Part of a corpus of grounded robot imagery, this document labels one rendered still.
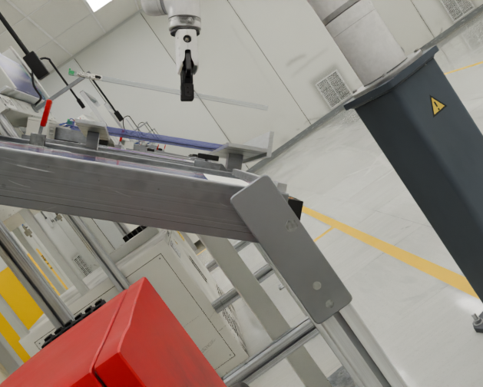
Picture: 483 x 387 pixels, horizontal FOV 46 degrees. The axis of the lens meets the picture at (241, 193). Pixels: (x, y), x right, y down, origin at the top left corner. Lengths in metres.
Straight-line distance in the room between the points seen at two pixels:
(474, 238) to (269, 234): 0.92
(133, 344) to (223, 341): 1.97
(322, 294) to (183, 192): 0.19
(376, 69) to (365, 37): 0.08
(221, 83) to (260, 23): 1.09
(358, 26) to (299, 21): 7.76
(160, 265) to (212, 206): 1.50
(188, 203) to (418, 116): 0.82
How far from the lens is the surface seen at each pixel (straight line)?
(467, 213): 1.42
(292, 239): 0.61
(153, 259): 2.12
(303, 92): 8.96
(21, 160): 0.66
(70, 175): 0.65
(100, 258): 2.11
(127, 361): 0.22
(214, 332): 2.19
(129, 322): 0.25
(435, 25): 9.77
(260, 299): 1.58
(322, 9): 1.40
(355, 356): 0.66
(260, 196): 0.60
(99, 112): 5.82
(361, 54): 1.39
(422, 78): 1.40
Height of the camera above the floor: 0.82
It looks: 6 degrees down
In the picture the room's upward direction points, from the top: 35 degrees counter-clockwise
